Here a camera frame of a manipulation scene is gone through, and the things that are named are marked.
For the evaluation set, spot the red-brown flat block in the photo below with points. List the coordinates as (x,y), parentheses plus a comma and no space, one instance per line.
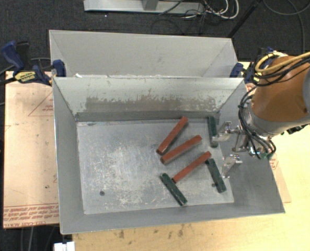
(181,149)
(192,167)
(172,136)

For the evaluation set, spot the brown cardboard board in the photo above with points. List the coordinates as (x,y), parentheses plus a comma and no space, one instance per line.
(29,153)

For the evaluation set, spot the dark green flat block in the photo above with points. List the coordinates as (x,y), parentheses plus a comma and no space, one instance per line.
(217,176)
(212,131)
(174,189)

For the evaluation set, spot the grey metal bin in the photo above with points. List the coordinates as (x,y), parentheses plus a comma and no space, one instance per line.
(123,161)

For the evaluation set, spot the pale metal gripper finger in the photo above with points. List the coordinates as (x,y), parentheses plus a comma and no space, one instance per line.
(224,135)
(229,163)

